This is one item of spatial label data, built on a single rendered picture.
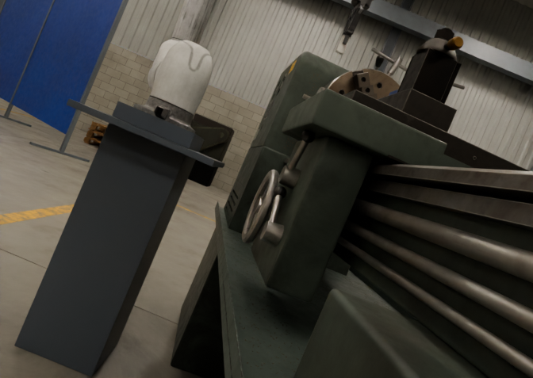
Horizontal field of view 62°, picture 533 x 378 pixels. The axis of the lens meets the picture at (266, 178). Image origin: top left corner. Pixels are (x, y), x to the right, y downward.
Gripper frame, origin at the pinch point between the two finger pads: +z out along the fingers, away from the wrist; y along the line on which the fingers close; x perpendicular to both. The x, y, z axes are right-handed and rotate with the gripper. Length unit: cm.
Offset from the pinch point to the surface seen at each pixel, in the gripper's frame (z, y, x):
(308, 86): 22.5, 9.4, -7.4
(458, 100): -327, -934, 511
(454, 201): 53, 122, -3
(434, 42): 21, 84, 2
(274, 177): 58, 85, -17
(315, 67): 15.1, 9.4, -7.7
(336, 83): 21.1, 24.9, -1.3
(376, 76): 13.4, 24.9, 10.1
